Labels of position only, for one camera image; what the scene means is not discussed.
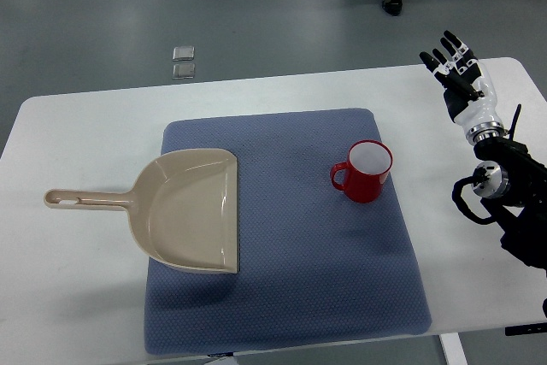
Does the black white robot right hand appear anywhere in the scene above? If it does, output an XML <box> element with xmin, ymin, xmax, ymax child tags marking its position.
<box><xmin>420</xmin><ymin>31</ymin><xmax>506</xmax><ymax>145</ymax></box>

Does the red cup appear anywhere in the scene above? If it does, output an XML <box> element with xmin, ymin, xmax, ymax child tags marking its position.
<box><xmin>330</xmin><ymin>139</ymin><xmax>393</xmax><ymax>203</ymax></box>

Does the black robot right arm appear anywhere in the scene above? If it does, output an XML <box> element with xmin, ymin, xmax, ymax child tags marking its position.
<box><xmin>451</xmin><ymin>105</ymin><xmax>546</xmax><ymax>270</ymax></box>

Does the beige plastic dustpan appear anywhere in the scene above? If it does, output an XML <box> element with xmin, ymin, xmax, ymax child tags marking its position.
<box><xmin>44</xmin><ymin>148</ymin><xmax>239</xmax><ymax>274</ymax></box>

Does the white table leg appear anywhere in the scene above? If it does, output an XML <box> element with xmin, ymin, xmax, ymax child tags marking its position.
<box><xmin>438</xmin><ymin>333</ymin><xmax>468</xmax><ymax>365</ymax></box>

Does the upper metal floor plate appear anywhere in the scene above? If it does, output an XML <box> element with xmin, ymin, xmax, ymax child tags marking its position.
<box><xmin>172</xmin><ymin>45</ymin><xmax>195</xmax><ymax>62</ymax></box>

